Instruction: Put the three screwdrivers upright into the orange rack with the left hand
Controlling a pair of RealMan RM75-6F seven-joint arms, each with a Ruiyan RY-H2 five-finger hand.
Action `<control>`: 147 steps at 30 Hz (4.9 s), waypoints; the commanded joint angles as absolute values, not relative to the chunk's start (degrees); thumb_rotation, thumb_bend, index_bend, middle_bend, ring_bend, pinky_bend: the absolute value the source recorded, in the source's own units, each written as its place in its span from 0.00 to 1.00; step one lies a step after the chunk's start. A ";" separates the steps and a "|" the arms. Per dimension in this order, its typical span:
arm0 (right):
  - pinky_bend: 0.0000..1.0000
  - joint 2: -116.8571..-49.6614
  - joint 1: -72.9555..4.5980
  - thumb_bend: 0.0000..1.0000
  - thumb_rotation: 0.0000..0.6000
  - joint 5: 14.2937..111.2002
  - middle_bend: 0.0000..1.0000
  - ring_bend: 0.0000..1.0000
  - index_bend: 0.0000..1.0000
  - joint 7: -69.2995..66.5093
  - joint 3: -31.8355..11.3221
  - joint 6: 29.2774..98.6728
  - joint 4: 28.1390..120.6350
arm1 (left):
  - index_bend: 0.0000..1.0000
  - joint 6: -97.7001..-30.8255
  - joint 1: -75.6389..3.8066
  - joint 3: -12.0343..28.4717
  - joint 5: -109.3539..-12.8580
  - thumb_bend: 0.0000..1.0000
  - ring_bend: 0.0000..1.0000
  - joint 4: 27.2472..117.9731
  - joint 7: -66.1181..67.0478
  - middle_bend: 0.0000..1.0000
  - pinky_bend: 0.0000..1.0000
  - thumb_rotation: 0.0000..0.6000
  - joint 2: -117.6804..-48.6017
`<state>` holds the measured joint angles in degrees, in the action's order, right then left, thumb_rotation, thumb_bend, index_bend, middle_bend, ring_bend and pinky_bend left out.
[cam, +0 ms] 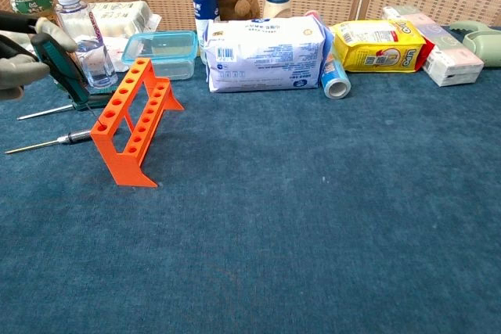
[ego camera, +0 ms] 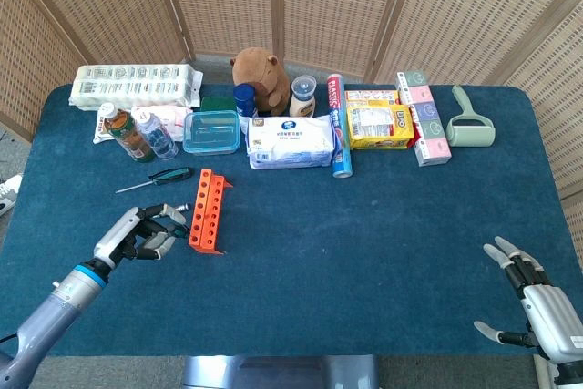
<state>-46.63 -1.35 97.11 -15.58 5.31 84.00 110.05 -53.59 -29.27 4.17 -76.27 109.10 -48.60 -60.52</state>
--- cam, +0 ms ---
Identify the blue plastic wrap roll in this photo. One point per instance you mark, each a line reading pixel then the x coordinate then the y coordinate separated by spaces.
pixel 334 80

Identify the silver black precision screwdriver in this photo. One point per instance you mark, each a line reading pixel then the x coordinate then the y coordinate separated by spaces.
pixel 76 137

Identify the blue spray can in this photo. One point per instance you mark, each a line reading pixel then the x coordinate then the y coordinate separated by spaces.
pixel 203 1

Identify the clear blue-rimmed food container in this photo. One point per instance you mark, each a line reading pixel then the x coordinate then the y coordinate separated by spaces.
pixel 164 52

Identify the clear water bottle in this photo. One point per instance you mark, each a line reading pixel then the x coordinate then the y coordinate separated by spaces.
pixel 92 60

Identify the pastel tissue box pack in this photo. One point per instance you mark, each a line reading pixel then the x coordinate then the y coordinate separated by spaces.
pixel 450 60

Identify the orange screwdriver rack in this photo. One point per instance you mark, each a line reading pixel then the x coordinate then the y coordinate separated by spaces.
pixel 125 166

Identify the white paper roll pack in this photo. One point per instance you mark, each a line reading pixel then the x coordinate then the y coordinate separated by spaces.
pixel 121 17

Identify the green lint roller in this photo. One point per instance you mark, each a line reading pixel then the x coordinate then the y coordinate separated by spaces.
pixel 485 44

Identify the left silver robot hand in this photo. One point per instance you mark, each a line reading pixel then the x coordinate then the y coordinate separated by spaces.
pixel 23 70

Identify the yellow Lipo snack bag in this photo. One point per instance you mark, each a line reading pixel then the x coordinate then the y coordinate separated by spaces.
pixel 375 52

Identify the red yellow snack box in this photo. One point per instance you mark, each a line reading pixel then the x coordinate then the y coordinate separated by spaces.
pixel 427 56

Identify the white wet wipes pack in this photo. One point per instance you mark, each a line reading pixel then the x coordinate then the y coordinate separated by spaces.
pixel 266 52

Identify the small green thin-shaft screwdriver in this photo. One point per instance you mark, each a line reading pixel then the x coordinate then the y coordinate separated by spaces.
pixel 62 66

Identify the blue carpet table cover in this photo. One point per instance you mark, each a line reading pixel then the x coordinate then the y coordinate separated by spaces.
pixel 274 212

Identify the large green black screwdriver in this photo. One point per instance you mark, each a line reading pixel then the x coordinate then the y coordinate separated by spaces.
pixel 98 101

